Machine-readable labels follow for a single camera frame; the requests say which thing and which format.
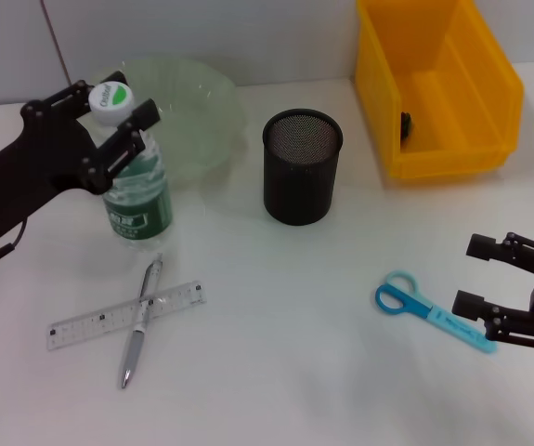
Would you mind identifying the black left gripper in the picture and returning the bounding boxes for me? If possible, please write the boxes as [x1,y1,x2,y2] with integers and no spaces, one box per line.
[0,71,161,238]

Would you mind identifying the blue plastic scissors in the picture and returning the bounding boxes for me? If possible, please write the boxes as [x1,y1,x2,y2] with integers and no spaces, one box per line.
[375,270,499,355]

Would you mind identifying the clear green-label water bottle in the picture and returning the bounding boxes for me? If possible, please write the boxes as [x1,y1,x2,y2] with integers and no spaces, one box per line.
[87,81,175,252]

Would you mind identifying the black mesh pen holder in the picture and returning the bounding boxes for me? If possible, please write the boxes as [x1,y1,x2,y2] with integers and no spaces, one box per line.
[261,109,345,228]

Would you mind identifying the clear plastic ruler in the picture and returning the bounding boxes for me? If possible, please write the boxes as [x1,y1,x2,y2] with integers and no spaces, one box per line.
[46,280,207,352]

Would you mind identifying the silver ballpoint pen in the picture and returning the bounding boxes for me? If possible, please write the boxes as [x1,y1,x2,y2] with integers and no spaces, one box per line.
[117,253,164,390]

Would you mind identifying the translucent green plastic bowl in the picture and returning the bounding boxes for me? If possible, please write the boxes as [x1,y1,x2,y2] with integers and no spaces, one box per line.
[92,55,249,187]

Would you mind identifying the yellow plastic storage bin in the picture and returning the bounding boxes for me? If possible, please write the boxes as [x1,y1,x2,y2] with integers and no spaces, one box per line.
[354,0,526,180]

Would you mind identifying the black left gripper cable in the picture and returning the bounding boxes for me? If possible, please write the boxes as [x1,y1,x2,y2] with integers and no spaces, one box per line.
[0,217,30,269]

